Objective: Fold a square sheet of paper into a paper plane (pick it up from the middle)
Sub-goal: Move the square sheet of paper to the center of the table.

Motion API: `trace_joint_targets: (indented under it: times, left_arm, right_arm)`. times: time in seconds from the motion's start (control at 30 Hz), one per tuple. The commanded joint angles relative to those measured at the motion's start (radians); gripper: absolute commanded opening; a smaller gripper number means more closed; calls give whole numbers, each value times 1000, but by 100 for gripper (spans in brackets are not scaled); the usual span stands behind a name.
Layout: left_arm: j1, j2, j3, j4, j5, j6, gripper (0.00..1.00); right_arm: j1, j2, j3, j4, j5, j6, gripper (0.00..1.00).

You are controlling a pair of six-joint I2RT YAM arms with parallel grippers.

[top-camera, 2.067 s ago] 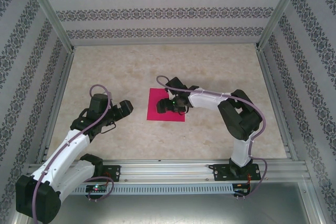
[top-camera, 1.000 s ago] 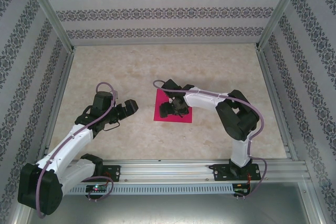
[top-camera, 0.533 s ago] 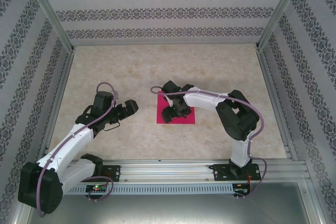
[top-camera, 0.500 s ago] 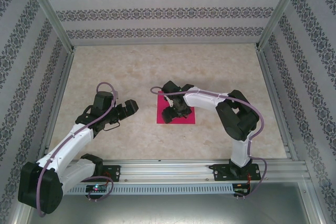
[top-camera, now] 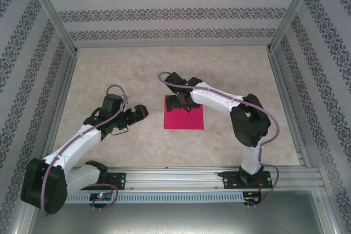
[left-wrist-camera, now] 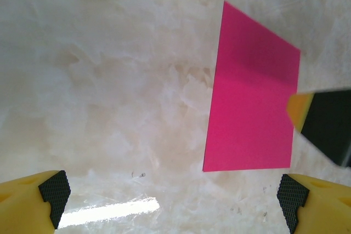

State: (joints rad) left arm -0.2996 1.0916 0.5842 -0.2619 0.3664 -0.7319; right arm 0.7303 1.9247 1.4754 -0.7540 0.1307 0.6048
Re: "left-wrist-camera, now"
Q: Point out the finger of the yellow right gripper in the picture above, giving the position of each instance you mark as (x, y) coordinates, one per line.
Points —
(299, 110)

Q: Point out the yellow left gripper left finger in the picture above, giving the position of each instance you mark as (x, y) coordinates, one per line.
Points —
(22, 206)

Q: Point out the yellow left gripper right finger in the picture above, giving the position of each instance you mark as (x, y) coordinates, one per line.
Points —
(323, 206)

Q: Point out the pink paper sheet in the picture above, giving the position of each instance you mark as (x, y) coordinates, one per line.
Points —
(252, 113)

